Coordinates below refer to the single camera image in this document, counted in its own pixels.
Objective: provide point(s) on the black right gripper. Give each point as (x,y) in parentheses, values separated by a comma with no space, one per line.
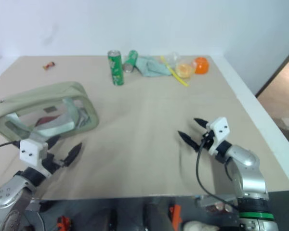
(207,140)

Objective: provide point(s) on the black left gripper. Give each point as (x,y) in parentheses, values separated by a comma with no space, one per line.
(50,163)

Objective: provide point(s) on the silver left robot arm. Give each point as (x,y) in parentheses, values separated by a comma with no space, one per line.
(7,192)

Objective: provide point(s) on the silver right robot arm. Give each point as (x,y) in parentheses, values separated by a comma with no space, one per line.
(249,175)

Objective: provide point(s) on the clear green-trimmed pouch bag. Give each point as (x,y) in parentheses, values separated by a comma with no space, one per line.
(38,95)

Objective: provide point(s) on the beige table mat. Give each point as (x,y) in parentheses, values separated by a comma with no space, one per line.
(147,134)

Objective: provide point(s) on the yellow plastic strip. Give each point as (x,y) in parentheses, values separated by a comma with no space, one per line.
(177,77)

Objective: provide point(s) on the clear cup with yellow contents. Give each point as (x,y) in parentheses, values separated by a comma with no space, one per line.
(184,70)

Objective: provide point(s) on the orange plastic bowl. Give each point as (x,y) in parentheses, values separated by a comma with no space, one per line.
(202,65)

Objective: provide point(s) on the orange clip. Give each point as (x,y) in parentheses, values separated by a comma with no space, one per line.
(176,215)
(65,222)

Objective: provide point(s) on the clear crumpled plastic bag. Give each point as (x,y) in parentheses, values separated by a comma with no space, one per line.
(173,57)

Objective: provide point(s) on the teal cloth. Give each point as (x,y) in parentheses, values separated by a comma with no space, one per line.
(151,67)

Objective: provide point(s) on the small red candy wrapper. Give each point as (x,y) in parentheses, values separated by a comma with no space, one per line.
(49,65)

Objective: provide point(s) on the upright green soda can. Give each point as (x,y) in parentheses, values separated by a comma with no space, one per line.
(116,68)

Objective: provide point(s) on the white rounded object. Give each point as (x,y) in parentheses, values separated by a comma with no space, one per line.
(200,226)

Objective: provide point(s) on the green soda can lying down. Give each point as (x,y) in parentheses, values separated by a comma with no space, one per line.
(130,61)

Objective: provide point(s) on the brown wooden door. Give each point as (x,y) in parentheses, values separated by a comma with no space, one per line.
(281,79)

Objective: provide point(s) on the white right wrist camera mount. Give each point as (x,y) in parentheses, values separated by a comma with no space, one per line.
(220,131)

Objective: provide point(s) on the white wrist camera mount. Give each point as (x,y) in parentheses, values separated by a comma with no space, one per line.
(30,151)
(220,131)

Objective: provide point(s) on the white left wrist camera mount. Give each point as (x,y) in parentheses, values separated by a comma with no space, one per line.
(30,151)

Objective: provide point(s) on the silver bracket with copper parts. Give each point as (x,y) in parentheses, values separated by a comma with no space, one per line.
(216,203)

